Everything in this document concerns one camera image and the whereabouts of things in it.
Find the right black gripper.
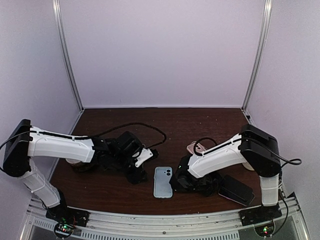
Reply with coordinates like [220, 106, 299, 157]
[189, 170, 226, 197]

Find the light blue phone case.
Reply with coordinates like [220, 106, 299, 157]
[153, 166, 173, 199]

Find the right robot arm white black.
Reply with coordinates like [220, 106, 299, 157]
[169, 124, 281, 221]

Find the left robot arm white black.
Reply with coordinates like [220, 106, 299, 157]
[1, 119, 156, 222]

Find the pink phone case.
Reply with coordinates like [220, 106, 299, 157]
[186, 141, 207, 155]

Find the dark smartphone lower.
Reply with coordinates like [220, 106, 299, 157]
[218, 175, 255, 207]

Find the red floral saucer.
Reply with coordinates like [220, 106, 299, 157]
[69, 162, 94, 173]

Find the cream ribbed mug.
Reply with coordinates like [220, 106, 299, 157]
[242, 162, 255, 171]

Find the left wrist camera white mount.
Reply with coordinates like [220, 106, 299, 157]
[132, 148, 159, 168]

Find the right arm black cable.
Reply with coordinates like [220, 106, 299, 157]
[194, 136, 303, 236]

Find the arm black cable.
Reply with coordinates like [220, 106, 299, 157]
[0, 122, 167, 161]
[194, 136, 303, 236]

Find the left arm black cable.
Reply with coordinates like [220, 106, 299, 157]
[0, 122, 167, 161]

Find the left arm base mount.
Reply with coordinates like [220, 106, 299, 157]
[42, 189, 90, 240]

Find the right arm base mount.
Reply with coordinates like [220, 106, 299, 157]
[239, 203, 282, 238]

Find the front aluminium rail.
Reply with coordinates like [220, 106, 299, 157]
[18, 197, 311, 240]

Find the left aluminium frame post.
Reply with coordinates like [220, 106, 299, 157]
[52, 0, 84, 112]

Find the aluminium frame post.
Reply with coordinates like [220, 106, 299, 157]
[52, 0, 84, 112]
[241, 0, 273, 113]

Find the right aluminium frame post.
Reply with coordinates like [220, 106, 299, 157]
[241, 0, 273, 113]

